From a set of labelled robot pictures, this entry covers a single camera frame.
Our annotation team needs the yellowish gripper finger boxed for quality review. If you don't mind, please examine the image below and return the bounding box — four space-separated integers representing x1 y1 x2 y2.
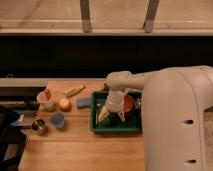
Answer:
118 110 125 122
98 106 109 122

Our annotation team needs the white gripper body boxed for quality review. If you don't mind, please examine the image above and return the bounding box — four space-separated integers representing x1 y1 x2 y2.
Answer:
105 89 128 113

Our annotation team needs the dark brown eraser block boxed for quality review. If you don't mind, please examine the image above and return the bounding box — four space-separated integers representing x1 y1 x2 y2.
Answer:
108 113 120 124

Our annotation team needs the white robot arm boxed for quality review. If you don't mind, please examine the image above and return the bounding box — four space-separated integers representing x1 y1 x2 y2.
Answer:
98 66 213 171

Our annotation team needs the blue plastic cup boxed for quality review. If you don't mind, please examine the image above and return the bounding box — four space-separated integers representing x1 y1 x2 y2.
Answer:
50 112 65 129

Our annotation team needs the clear plastic cup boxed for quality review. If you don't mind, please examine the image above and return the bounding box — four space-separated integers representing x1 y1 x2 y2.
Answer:
37 88 54 111

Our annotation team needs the small metal cup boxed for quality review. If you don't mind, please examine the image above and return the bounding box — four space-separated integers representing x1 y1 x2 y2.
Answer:
31 119 46 135

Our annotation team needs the metal fork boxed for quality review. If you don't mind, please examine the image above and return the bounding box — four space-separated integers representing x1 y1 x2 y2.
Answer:
96 103 101 116

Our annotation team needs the green plastic tray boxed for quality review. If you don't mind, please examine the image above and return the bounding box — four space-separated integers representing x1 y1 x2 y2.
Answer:
90 91 142 134

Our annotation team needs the red bowl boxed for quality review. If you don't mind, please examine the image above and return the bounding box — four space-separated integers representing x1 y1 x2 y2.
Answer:
123 95 135 113

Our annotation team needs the brown pinecone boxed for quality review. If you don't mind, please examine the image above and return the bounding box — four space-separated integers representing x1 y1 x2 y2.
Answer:
103 83 110 91

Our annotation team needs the blue sponge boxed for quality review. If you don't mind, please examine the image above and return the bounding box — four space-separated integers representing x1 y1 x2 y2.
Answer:
76 98 91 109

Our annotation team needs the yellow apple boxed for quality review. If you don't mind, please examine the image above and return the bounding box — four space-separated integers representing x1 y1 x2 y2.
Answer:
58 98 71 112

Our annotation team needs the black chair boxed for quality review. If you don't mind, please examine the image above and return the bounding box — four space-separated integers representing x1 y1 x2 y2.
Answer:
0 105 26 171

